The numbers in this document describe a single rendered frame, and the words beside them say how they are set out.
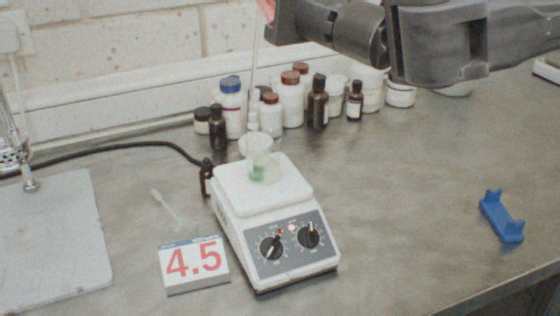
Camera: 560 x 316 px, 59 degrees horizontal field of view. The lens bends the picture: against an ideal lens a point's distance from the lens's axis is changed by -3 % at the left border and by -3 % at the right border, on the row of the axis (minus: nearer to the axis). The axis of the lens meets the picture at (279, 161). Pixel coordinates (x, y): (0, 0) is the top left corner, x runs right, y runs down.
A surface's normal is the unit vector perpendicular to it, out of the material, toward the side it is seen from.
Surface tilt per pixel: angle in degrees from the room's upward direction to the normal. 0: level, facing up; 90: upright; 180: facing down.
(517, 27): 82
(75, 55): 90
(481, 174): 0
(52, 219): 0
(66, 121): 90
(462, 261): 0
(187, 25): 90
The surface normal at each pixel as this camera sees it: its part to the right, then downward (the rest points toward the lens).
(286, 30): 0.65, 0.44
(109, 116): 0.40, 0.51
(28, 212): 0.00, -0.83
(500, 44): 0.06, 0.44
